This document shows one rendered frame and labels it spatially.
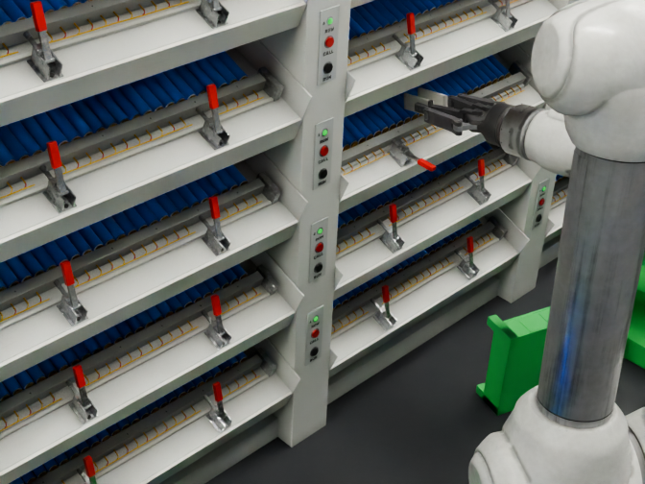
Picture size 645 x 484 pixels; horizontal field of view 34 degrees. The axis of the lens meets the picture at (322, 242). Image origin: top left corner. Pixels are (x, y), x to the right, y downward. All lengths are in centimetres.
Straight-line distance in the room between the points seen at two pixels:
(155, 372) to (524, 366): 78
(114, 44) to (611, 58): 64
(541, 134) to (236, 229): 52
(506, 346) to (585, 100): 100
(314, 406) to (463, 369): 39
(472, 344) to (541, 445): 98
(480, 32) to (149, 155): 74
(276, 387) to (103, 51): 83
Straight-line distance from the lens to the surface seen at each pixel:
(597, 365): 139
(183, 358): 179
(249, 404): 198
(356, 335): 214
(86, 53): 142
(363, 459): 211
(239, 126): 164
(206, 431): 193
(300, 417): 208
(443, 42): 196
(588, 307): 134
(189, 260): 168
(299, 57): 165
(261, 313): 187
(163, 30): 148
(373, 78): 182
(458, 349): 238
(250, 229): 175
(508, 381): 218
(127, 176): 152
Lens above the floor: 150
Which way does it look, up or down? 34 degrees down
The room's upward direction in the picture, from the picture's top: 3 degrees clockwise
